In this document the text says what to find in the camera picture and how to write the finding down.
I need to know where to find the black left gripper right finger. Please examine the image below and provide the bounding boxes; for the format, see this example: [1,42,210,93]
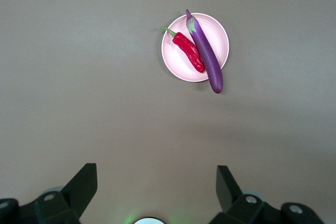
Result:
[209,165,325,224]

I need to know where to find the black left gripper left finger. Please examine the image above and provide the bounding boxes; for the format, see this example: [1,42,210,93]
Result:
[0,163,99,224]

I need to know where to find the long purple eggplant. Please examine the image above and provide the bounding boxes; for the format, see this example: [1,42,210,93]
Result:
[185,8,224,94]

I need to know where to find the red chili pepper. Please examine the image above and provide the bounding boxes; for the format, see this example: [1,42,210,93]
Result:
[159,26,206,73]

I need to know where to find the round pink plate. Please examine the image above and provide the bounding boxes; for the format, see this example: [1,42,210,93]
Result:
[161,13,230,82]

